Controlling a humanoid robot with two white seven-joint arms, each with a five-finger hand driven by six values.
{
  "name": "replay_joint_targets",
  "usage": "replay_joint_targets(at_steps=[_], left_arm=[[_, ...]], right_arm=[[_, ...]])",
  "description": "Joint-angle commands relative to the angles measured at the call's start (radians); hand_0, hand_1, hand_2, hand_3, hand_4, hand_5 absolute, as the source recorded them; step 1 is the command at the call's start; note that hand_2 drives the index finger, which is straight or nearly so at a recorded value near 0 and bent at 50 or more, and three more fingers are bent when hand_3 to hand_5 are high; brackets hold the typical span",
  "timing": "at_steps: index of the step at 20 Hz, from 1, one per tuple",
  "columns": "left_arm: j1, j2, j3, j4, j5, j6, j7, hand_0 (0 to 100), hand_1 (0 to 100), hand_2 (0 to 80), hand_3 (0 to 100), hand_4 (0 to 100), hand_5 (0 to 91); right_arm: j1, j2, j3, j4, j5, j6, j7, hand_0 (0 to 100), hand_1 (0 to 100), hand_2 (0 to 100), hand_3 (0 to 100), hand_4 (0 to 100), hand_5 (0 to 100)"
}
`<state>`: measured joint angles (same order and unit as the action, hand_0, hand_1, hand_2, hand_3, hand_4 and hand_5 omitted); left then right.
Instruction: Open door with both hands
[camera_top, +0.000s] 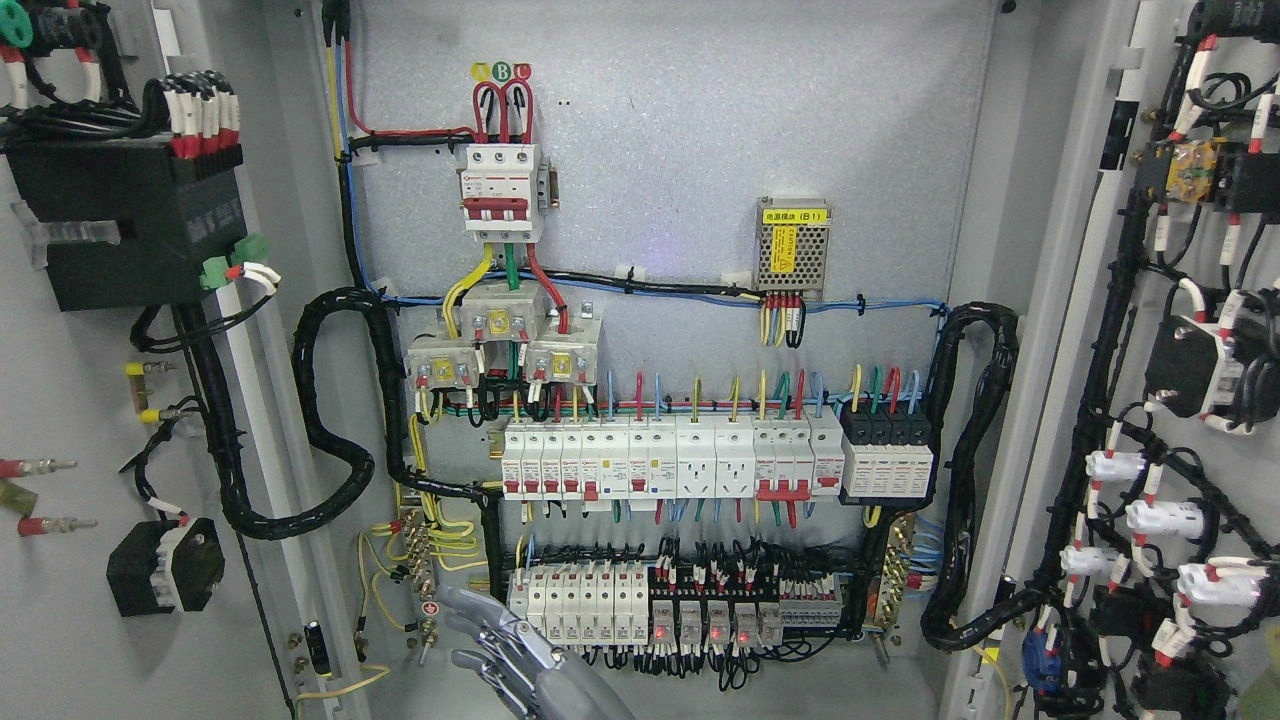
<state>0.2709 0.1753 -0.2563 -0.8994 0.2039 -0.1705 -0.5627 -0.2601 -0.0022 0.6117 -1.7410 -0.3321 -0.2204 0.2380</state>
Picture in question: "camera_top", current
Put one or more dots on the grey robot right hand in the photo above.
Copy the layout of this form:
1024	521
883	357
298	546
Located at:
534	678

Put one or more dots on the grey cabinet door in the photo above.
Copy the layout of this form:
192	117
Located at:
1121	561
66	650

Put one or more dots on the relay terminal row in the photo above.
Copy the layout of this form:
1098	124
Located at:
671	610

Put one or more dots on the white socket breaker row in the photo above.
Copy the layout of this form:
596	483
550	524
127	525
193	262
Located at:
674	458

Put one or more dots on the current transformer cluster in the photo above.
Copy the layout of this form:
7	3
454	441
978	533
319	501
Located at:
506	333

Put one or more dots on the black surge protector block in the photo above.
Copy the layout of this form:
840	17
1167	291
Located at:
888	461

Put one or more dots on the three pole main breaker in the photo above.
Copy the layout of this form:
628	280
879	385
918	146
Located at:
505	192

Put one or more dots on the metal power supply module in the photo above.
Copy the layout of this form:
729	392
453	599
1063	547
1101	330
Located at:
793	236

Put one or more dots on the black digital power meter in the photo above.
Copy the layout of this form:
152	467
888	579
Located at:
164	217

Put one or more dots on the rotary selector switch left door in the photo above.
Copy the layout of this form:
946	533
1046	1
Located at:
164	566

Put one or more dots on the yellow terminal post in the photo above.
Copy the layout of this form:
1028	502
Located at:
137	373

